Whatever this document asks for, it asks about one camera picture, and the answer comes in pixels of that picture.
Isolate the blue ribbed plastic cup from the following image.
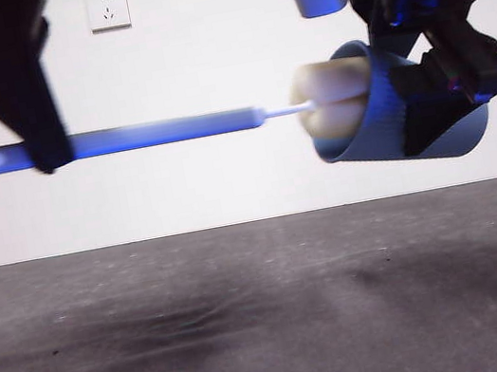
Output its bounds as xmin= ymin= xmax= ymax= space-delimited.
xmin=294 ymin=18 xmax=497 ymax=183

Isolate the grey handled sponge cup brush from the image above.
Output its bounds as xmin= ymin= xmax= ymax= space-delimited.
xmin=0 ymin=51 xmax=384 ymax=200

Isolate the white wall socket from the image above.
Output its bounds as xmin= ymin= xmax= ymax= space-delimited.
xmin=85 ymin=0 xmax=134 ymax=34

